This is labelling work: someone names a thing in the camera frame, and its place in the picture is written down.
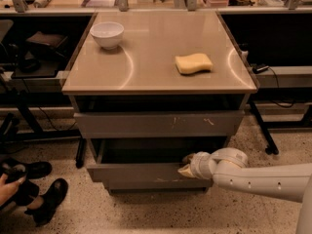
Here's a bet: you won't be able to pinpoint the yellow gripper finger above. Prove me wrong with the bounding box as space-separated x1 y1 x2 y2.
182 153 195 164
177 164 194 178

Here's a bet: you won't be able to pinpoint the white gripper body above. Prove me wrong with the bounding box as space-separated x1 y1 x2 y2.
190 152 216 179

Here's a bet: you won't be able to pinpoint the grey drawer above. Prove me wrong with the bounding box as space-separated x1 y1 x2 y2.
74 110 244 138
108 187 209 194
87 136 227 191

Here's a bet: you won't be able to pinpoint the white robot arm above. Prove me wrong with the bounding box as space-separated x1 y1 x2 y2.
177 147 312 234

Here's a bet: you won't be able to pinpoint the grey top drawer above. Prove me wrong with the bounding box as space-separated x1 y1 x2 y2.
74 110 244 138

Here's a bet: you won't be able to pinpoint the grey bottom drawer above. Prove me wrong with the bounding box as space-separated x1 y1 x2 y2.
108 187 209 194

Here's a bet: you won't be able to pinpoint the grey drawer cabinet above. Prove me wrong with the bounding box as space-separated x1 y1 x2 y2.
61 10 258 195

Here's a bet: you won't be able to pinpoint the person's hand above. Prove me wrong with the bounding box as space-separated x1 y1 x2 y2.
0 174 25 206

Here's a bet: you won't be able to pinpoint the black table leg right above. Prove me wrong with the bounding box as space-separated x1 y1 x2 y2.
249 101 279 155

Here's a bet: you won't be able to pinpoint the black table leg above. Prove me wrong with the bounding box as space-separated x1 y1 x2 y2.
249 101 279 155
75 137 86 169

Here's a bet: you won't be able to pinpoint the yellow sponge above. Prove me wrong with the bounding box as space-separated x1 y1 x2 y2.
175 53 213 75

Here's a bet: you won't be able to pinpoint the black table leg left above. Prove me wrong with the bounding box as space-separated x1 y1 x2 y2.
75 137 86 169

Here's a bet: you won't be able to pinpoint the black power adapter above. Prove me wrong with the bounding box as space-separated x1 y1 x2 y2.
252 64 269 74

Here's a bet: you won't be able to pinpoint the white ceramic bowl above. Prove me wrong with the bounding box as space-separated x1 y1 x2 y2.
90 21 124 50

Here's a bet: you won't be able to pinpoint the black leather shoe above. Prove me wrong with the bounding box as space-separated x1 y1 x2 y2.
1 158 52 179
25 178 68 227

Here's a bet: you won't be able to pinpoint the person's leg dark trousers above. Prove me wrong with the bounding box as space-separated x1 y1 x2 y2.
1 175 39 207

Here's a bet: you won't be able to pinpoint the black headphones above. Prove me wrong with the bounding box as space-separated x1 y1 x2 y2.
18 52 41 73

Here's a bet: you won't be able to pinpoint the dark box on shelf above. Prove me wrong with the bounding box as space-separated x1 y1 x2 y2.
26 31 68 51

